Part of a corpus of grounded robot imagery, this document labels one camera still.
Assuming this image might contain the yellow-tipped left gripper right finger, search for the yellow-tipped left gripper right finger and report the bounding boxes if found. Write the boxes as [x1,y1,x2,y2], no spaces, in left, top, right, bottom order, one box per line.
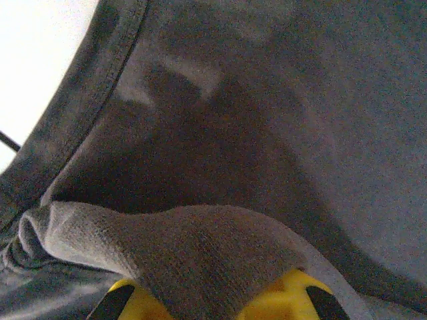
[238,269,351,320]

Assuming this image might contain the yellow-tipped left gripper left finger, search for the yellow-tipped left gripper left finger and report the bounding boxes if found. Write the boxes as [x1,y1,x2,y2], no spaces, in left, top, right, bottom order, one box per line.
[88,279,174,320]

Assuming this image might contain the dark grey t-shirt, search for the dark grey t-shirt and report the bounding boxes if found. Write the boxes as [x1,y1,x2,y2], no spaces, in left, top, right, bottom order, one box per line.
[0,0,427,320]

